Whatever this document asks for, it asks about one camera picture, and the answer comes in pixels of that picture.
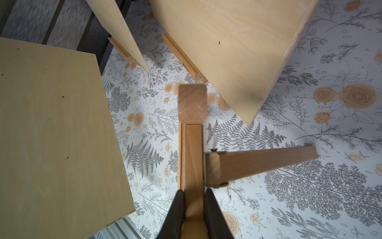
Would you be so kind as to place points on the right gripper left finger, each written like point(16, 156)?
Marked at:
point(172, 226)

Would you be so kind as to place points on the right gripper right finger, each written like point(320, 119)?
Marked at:
point(215, 222)

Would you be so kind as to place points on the plywood board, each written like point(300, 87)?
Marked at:
point(62, 173)
point(112, 20)
point(241, 47)

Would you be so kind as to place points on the floral table mat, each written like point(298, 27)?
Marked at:
point(329, 95)

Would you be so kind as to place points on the aluminium rail base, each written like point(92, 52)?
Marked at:
point(122, 229)

